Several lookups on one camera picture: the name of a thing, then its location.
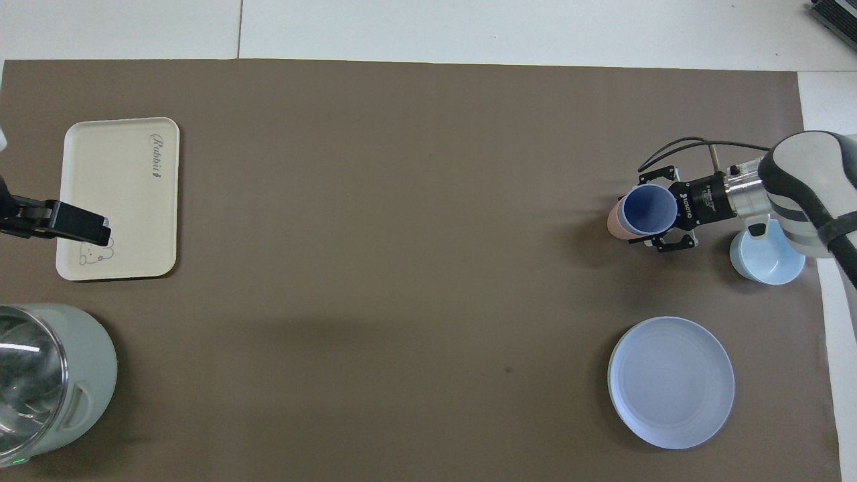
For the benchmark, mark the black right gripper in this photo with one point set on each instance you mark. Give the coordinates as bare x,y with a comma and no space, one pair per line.
699,199

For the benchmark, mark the pale green steel-lined kettle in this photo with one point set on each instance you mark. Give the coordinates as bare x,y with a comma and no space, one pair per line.
80,361

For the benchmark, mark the grey ridged device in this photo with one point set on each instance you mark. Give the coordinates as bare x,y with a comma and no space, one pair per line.
837,15

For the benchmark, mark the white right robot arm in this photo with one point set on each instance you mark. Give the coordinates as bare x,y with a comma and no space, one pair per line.
810,181

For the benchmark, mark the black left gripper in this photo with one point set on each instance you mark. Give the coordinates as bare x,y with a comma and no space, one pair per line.
23,217

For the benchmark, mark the cream rabbit print tray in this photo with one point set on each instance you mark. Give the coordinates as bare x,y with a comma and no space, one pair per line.
120,194

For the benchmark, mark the light blue bowl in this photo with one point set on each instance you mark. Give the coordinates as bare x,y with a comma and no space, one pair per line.
770,261

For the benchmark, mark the light blue round plate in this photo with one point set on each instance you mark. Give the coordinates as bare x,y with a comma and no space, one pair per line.
671,381

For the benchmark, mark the blue ribbed plastic cup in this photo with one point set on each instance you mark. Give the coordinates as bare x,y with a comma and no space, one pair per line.
648,209

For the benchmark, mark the pink plastic cup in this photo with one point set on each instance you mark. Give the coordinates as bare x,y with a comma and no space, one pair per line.
614,222

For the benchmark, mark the brown paper table cover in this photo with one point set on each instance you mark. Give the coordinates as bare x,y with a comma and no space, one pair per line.
402,268

